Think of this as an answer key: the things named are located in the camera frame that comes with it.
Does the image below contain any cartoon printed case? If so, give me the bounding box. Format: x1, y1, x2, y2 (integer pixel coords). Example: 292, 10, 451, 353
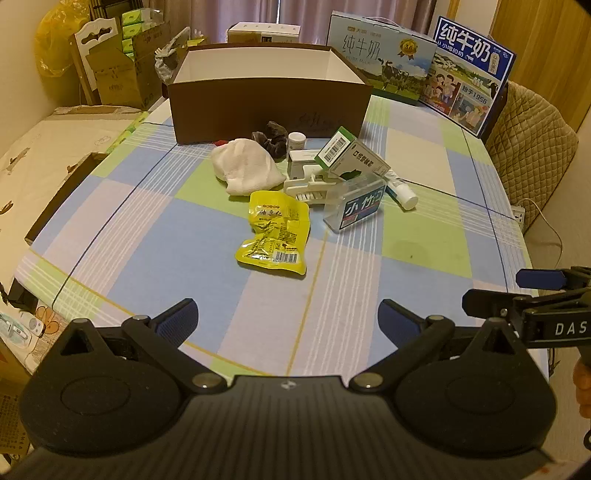
0, 307, 61, 365

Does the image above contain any cream printed bedsheet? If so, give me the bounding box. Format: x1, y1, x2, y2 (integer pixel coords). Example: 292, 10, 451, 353
0, 106, 144, 296

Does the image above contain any open tan cardboard box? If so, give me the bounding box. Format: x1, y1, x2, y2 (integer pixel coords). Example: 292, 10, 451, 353
88, 21, 171, 112

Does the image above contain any stack of green tissue packs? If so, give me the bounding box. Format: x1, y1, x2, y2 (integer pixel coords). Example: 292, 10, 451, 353
121, 10, 160, 61

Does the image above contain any clear box with blue label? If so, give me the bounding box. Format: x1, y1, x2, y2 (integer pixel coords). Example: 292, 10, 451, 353
322, 174, 387, 235

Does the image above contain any checkered tablecloth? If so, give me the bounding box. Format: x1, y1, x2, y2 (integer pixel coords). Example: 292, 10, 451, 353
14, 95, 550, 377

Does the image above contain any yellow plastic bag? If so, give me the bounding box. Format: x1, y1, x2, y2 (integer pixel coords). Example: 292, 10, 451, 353
34, 2, 93, 104

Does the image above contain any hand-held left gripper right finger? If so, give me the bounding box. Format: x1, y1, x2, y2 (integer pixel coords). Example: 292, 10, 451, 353
348, 299, 527, 394

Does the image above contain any white towel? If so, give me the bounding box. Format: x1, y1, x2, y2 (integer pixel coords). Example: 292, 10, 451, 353
211, 137, 288, 197

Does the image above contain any white cable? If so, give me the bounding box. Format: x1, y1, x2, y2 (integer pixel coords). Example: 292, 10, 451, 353
522, 198, 565, 271

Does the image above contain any small black device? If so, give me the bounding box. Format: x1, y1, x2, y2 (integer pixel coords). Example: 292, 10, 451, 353
8, 278, 38, 311

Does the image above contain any light blue cow milk carton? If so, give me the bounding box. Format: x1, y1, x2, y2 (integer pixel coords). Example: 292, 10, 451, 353
327, 10, 438, 103

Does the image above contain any green and white box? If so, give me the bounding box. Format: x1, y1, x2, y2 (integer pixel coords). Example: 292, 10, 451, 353
315, 126, 392, 182

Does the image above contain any dark hair scrunchie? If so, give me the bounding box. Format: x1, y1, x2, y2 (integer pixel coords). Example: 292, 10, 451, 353
252, 121, 289, 161

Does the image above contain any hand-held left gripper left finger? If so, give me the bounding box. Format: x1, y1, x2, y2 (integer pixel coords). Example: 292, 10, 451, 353
58, 298, 232, 394

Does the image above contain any white hair clip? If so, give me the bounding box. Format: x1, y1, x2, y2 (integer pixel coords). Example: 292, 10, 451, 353
283, 168, 345, 208

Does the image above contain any white appliance box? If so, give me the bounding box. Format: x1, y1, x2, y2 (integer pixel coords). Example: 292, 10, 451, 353
227, 21, 302, 45

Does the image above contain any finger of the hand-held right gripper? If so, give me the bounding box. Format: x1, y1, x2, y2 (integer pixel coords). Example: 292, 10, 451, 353
462, 288, 528, 320
516, 266, 591, 292

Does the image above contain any wooden door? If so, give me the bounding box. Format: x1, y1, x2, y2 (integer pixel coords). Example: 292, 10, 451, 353
487, 0, 591, 134

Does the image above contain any yellow snack packet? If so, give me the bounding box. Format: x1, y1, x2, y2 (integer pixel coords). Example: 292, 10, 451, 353
235, 190, 311, 276

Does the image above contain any brown cardboard box white inside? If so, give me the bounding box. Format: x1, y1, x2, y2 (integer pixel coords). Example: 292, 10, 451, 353
161, 43, 374, 146

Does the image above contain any flat torn cardboard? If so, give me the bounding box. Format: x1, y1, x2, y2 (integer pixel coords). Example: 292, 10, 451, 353
53, 105, 139, 121

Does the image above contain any white medicine box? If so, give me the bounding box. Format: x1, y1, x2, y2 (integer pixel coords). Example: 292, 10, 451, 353
286, 148, 333, 182

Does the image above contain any dark folding rack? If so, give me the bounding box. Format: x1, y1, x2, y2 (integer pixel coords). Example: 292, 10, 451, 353
88, 0, 155, 21

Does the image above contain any silver plastic bag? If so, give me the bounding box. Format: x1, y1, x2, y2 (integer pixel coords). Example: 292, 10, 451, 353
154, 27, 191, 84

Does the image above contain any white tube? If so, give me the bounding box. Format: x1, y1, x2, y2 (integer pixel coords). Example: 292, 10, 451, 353
384, 168, 420, 210

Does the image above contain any chair with quilted cover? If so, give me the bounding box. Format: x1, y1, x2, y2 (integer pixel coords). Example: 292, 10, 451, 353
480, 79, 580, 234

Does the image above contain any dark blue cartoon milk carton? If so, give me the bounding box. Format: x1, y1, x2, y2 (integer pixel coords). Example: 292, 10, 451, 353
422, 16, 518, 138

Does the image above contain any person's right hand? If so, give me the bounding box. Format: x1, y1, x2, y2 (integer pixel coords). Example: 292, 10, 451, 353
573, 357, 591, 416

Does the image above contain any pink curtain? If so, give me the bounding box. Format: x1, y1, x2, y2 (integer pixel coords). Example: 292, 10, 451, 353
182, 0, 444, 44

